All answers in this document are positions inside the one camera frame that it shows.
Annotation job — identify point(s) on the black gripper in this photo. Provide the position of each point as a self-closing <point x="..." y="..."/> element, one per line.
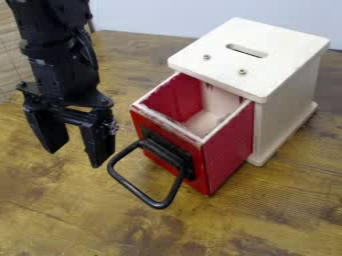
<point x="53" y="106"/>

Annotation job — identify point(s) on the black metal drawer handle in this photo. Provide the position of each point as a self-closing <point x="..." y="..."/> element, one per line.
<point x="161" y="158"/>

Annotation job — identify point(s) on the red drawer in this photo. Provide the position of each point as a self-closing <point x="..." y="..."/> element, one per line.
<point x="204" y="121"/>

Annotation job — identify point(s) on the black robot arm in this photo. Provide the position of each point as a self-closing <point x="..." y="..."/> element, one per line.
<point x="54" y="42"/>

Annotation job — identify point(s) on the white wooden box cabinet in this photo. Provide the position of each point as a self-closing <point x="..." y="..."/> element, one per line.
<point x="268" y="65"/>

